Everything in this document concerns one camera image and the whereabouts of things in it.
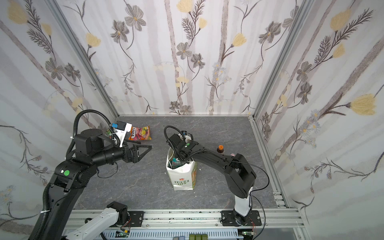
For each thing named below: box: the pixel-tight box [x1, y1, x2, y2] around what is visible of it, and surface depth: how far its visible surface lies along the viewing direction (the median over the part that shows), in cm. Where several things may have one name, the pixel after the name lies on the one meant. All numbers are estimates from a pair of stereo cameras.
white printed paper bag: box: [166, 147, 197, 191], surface depth 72 cm
